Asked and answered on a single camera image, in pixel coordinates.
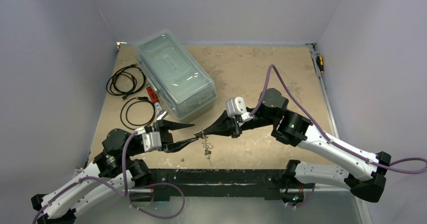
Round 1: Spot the metal key organizer plate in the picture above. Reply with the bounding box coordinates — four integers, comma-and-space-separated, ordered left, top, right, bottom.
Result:
194, 129, 213, 167

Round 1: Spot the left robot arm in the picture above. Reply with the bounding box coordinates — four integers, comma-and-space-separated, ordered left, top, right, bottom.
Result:
31, 120, 200, 223

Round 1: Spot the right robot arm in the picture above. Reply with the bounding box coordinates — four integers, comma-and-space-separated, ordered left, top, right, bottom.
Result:
195, 88, 391, 203

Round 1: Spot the clear plastic storage box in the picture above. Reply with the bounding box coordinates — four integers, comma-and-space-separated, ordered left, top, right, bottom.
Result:
130, 29, 218, 123

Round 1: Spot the yellow black screwdriver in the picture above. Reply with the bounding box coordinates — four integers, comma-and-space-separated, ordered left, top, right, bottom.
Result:
316, 55, 324, 74

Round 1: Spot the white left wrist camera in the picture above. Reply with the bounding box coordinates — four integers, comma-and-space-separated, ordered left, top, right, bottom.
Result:
135, 127, 162, 153

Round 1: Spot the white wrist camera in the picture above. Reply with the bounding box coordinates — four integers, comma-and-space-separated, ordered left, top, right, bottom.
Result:
225, 97, 253, 122
135, 127, 162, 153

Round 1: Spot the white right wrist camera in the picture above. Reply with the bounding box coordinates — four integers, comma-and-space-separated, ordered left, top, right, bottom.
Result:
225, 97, 253, 122

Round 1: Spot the red handled adjustable wrench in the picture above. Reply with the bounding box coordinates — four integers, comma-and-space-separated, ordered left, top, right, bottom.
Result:
147, 86, 168, 120

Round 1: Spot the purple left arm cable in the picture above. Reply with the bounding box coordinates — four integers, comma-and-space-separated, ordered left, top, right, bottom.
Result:
31, 130, 139, 224

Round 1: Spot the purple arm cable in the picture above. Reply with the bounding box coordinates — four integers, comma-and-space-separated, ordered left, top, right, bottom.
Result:
249, 64, 427, 175
31, 130, 139, 224

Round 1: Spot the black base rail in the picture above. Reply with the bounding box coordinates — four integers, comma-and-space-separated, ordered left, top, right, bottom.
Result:
130, 168, 318, 202

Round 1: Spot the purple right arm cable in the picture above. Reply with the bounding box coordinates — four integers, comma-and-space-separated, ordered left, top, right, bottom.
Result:
249, 64, 427, 175

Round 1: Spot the black usb cable loop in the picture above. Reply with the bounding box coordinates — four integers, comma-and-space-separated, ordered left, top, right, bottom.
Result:
120, 96, 156, 130

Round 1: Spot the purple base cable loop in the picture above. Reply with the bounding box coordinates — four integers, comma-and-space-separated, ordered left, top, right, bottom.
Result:
128, 181, 186, 219

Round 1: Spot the coiled black cable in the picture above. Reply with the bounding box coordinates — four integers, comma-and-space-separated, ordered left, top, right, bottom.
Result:
106, 63, 147, 97

